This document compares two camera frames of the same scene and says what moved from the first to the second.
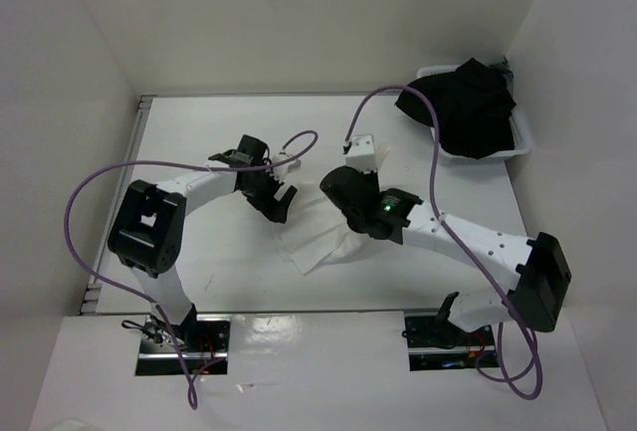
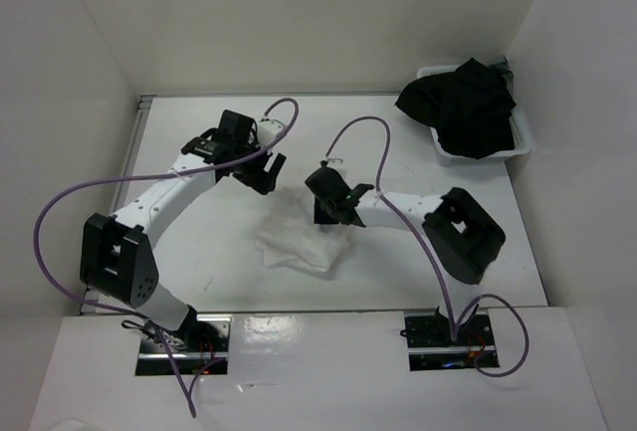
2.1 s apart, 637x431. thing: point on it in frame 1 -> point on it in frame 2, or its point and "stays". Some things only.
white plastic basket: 522,142 stays
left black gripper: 279,211 -> 261,180
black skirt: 476,109 stays
